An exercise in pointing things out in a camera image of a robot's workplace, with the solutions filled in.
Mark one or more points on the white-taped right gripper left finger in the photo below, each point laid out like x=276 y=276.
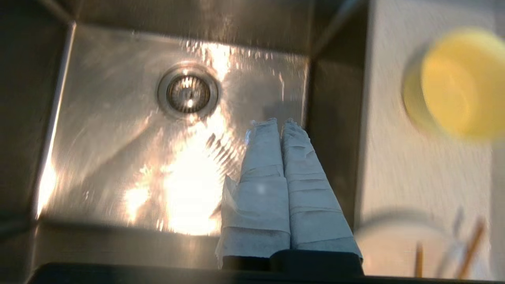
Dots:
x=260 y=205

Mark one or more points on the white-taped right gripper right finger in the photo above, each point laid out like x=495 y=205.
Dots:
x=311 y=205

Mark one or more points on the brown wooden chopstick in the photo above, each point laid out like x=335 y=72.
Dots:
x=471 y=248
x=418 y=260

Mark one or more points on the yellow plastic bowl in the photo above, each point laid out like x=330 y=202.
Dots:
x=457 y=85

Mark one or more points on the stainless steel sink basin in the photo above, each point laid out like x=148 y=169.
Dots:
x=118 y=157

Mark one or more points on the round metal drain strainer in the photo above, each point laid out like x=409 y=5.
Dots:
x=188 y=93

